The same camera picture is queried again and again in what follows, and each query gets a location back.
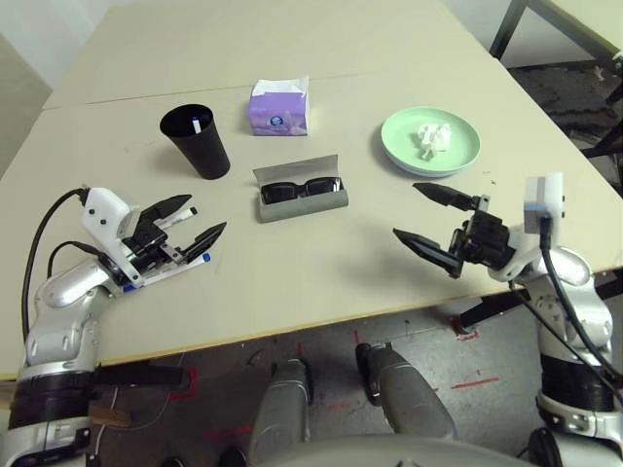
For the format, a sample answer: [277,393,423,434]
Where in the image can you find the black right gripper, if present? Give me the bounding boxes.
[391,182,517,280]

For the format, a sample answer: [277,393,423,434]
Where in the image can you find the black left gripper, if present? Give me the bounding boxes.
[120,194,229,274]

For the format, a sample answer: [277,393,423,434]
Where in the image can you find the white marker with blue cap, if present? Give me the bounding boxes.
[123,252,213,293]

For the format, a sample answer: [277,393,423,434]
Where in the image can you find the white tissue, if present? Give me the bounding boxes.
[412,122,454,162]

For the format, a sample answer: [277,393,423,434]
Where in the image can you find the light green plate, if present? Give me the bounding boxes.
[380,106,482,174]

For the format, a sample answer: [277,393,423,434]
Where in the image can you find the black sunglasses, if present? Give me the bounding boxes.
[260,177,338,205]

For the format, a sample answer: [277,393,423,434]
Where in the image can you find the grey glasses case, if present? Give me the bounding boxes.
[251,154,350,225]

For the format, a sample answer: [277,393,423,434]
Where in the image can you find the white marker with black cap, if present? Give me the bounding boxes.
[158,206,200,231]

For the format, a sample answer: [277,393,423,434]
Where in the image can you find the light blue plate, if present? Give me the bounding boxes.
[386,155,476,179]

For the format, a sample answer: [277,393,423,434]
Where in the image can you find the black plastic cup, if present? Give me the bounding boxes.
[159,102,232,181]

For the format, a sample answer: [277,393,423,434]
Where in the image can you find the black table foot bar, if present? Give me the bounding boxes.
[459,279,623,330]
[94,364,191,390]

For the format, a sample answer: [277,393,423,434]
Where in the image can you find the purple tissue pack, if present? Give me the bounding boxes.
[246,75,312,137]

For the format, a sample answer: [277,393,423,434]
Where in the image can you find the grey robot right leg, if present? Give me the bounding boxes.
[355,342,457,442]

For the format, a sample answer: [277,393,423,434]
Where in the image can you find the black floor mat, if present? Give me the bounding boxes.
[505,60,623,196]

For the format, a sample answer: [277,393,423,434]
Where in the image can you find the grey robot torso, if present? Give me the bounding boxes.
[252,435,531,467]

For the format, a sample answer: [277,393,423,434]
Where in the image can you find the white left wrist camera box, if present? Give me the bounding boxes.
[80,187,145,286]

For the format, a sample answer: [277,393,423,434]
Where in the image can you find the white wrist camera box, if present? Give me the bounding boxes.
[80,187,145,286]
[523,170,566,234]

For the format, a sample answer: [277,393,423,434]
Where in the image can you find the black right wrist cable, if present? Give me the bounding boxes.
[537,216,623,385]

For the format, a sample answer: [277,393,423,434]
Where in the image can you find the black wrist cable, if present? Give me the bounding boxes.
[21,187,92,341]
[537,216,623,385]

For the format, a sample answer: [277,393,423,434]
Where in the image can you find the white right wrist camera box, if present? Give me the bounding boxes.
[523,170,566,234]

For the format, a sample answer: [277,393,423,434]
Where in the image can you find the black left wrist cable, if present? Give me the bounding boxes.
[21,187,92,341]

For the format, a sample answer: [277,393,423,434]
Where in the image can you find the neighbouring table with dark frame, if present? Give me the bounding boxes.
[489,0,623,157]

